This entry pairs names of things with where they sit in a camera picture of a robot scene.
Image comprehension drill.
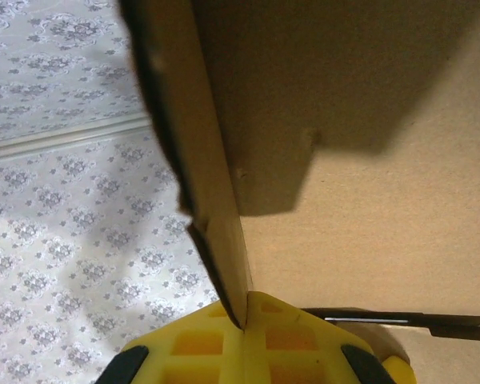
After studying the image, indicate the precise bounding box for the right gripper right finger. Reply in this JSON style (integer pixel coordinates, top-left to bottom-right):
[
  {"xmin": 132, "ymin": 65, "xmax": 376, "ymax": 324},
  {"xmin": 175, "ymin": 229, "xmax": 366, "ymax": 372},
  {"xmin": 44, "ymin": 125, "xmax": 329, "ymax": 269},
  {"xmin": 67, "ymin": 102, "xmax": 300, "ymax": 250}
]
[{"xmin": 242, "ymin": 290, "xmax": 418, "ymax": 384}]

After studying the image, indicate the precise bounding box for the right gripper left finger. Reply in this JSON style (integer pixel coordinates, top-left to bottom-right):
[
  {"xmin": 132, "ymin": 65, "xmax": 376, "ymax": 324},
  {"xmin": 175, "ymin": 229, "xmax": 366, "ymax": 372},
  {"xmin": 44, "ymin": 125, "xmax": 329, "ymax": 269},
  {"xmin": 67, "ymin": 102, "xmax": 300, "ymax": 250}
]
[{"xmin": 99, "ymin": 302, "xmax": 246, "ymax": 384}]

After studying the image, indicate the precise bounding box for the brown cardboard box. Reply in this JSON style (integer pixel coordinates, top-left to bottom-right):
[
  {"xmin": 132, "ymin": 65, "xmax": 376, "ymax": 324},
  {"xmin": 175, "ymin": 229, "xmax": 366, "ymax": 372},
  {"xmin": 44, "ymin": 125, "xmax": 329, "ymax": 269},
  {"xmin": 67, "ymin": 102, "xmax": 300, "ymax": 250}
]
[{"xmin": 118, "ymin": 0, "xmax": 480, "ymax": 384}]

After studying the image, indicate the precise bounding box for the black white checkerboard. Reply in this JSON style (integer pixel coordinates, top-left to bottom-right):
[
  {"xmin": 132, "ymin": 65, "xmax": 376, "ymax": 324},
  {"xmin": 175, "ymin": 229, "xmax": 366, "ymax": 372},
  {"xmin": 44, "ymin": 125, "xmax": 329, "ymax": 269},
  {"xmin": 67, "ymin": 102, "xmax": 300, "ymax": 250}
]
[{"xmin": 303, "ymin": 306, "xmax": 480, "ymax": 344}]

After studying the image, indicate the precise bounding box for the aluminium corner post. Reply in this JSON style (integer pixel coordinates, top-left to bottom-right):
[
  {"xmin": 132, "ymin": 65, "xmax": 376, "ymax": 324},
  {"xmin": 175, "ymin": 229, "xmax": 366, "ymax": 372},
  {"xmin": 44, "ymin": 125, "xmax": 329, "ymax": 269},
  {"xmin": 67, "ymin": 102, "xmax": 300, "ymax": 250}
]
[{"xmin": 0, "ymin": 114, "xmax": 152, "ymax": 163}]

